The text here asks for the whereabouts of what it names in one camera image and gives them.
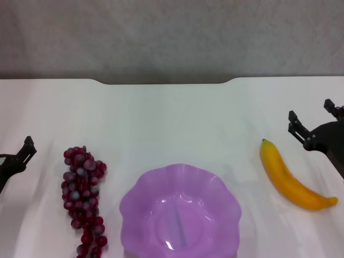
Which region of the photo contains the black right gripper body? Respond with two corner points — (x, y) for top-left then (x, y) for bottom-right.
(303, 120), (344, 184)

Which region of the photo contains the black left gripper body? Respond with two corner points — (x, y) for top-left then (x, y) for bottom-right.
(0, 154), (26, 195)

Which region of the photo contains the yellow banana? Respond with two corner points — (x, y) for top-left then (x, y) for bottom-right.
(259, 138), (339, 211)

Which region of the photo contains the dark red grape bunch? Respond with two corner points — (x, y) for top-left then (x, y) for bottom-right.
(61, 145), (108, 258)

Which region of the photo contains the purple wavy plastic plate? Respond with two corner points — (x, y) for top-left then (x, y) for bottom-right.
(119, 163), (242, 258)

